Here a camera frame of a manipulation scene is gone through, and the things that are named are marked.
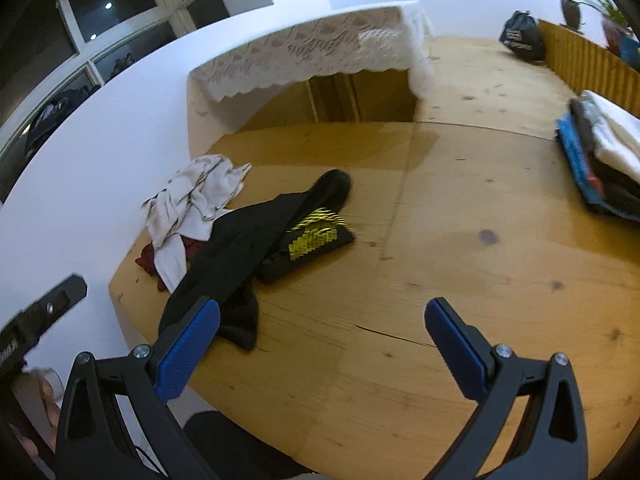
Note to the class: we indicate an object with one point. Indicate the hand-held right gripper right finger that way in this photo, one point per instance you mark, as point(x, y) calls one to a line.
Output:
point(452, 340)

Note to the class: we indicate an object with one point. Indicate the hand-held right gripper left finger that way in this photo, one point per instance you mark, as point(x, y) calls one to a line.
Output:
point(187, 350)

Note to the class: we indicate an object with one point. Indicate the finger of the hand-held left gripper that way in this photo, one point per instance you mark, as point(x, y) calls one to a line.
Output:
point(60, 292)

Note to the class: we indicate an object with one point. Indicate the white knitted cardigan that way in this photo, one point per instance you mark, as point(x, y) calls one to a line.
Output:
point(195, 195)

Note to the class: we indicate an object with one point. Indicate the stack of folded clothes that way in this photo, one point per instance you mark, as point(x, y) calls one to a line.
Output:
point(617, 187)

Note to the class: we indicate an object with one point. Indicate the person's left hand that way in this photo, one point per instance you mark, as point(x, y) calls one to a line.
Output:
point(37, 392)

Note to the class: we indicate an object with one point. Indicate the dark red cloth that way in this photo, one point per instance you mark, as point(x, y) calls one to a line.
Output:
point(145, 260)

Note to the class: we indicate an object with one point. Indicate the person's leg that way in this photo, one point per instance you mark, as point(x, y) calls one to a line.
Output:
point(235, 440)

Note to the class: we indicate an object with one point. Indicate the black garment with yellow print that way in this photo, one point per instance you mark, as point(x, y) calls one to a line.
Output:
point(240, 255)

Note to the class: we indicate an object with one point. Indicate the red folded garment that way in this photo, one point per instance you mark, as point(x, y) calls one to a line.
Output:
point(592, 180)

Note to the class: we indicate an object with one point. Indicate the blue folded garment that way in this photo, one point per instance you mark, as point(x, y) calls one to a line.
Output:
point(575, 155)

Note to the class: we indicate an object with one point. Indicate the wooden slatted crate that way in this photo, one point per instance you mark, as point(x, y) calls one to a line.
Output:
point(580, 55)

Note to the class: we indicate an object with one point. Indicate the black bag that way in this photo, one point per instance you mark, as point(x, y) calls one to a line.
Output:
point(522, 35)

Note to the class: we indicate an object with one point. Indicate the white lace tablecloth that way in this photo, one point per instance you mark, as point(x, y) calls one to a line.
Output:
point(325, 45)

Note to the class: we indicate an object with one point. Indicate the blue container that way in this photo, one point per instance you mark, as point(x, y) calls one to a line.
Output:
point(630, 52)

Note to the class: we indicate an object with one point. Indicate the red plant pot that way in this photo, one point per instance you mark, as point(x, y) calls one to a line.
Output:
point(612, 30)

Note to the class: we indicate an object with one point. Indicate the green potted plant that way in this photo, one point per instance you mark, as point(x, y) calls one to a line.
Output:
point(605, 5)

